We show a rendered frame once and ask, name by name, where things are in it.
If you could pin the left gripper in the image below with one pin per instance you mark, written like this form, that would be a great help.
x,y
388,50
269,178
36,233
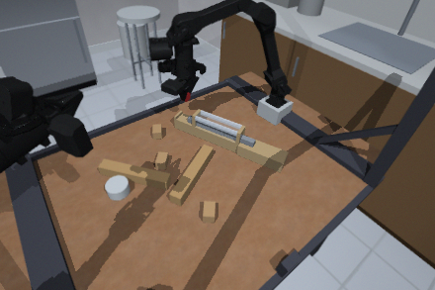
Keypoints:
x,y
69,132

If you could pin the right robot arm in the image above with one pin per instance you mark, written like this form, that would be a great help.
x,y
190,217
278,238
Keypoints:
x,y
187,25

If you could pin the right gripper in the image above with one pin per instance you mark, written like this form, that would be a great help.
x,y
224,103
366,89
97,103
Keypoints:
x,y
187,79

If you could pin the light grey short cylinder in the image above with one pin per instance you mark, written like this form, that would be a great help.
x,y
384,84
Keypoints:
x,y
117,188

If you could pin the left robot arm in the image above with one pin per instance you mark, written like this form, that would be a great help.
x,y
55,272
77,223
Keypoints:
x,y
16,105

